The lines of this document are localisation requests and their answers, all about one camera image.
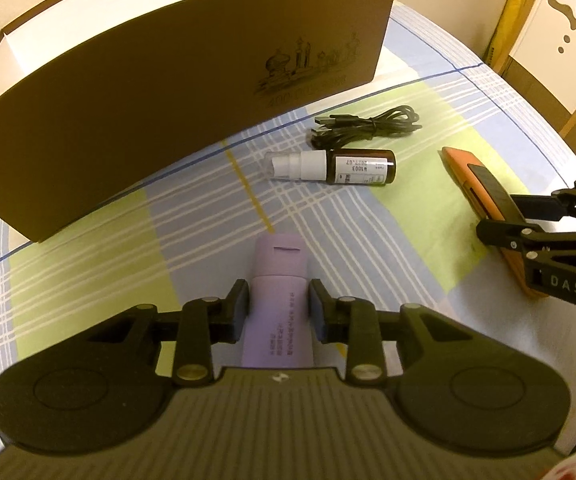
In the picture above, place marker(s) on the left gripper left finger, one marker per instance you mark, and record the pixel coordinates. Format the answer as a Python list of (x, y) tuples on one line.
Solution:
[(205, 322)]

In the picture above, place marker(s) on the white wooden chair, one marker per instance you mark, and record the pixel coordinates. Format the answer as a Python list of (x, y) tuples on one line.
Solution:
[(540, 64)]

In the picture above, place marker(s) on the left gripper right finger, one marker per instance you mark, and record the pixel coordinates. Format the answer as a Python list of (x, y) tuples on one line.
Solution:
[(354, 322)]

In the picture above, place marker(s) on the orange black utility knife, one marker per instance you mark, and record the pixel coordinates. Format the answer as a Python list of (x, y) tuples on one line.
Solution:
[(485, 193)]

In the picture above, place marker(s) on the brown cardboard box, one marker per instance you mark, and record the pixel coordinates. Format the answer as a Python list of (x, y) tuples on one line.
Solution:
[(97, 95)]

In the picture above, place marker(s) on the purple tube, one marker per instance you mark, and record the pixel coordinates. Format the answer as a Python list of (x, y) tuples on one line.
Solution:
[(278, 330)]

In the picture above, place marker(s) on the dark spray bottle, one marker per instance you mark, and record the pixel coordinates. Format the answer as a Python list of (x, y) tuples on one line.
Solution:
[(341, 166)]

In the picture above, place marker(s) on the checkered bed sheet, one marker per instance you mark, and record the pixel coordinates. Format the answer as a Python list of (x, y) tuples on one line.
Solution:
[(190, 230)]

